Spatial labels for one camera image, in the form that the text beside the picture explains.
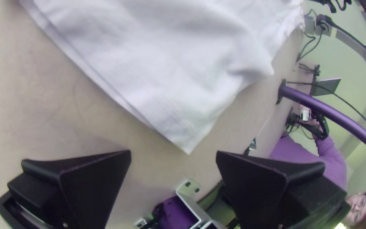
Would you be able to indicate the person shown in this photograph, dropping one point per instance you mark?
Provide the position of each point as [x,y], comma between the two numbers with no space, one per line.
[329,159]

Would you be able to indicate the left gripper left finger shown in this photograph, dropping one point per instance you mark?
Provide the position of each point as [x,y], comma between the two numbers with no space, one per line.
[75,191]

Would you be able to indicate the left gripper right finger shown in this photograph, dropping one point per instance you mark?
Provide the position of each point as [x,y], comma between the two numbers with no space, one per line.
[265,197]

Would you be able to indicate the grey t-shirt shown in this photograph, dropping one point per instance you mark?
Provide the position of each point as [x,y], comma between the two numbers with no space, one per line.
[170,57]

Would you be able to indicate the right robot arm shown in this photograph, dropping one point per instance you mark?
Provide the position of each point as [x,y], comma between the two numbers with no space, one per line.
[351,41]

